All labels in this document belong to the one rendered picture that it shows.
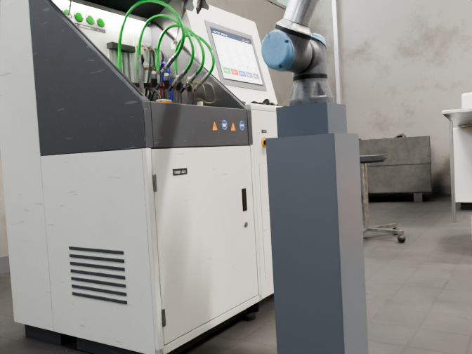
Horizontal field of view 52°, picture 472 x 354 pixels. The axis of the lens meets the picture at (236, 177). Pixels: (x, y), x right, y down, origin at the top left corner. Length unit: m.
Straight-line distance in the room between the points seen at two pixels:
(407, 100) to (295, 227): 6.21
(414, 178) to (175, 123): 5.04
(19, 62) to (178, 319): 1.21
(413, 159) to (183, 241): 4.99
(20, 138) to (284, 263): 1.22
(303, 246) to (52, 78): 1.15
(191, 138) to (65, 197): 0.54
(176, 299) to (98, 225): 0.39
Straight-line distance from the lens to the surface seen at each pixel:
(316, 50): 1.63
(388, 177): 6.55
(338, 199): 1.53
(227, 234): 2.04
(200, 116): 1.90
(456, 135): 5.72
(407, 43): 7.79
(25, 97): 2.17
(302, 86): 1.62
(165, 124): 1.74
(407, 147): 6.52
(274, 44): 1.52
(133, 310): 1.81
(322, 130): 1.56
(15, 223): 2.28
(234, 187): 2.07
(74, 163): 1.93
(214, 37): 2.61
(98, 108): 1.82
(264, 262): 2.31
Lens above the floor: 0.75
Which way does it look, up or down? 3 degrees down
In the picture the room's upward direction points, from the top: 3 degrees counter-clockwise
